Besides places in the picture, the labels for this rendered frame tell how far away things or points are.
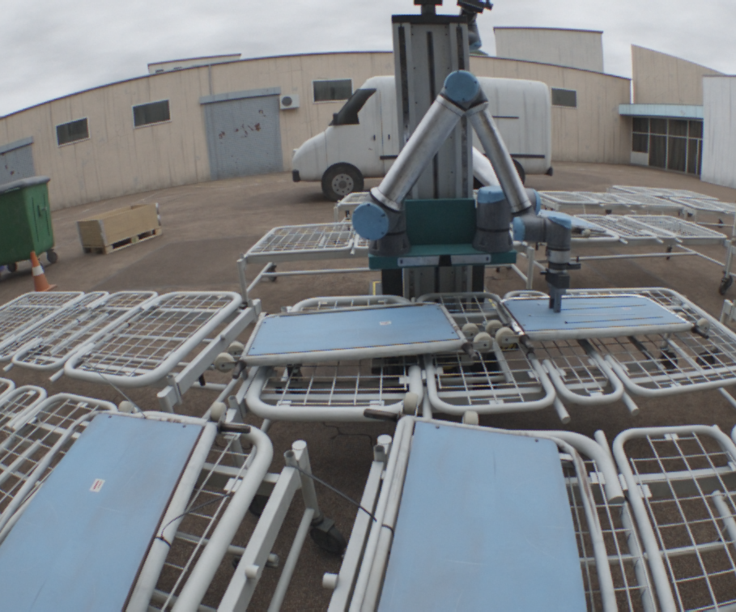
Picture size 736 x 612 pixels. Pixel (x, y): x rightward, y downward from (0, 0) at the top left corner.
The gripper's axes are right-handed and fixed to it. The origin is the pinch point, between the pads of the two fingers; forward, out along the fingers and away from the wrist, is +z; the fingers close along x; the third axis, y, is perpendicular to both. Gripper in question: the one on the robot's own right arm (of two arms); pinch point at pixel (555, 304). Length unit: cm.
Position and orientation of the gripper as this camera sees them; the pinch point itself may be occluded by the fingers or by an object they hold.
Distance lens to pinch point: 169.1
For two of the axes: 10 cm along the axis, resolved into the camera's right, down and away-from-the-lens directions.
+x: -0.1, 3.0, -9.5
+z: 0.5, 9.5, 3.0
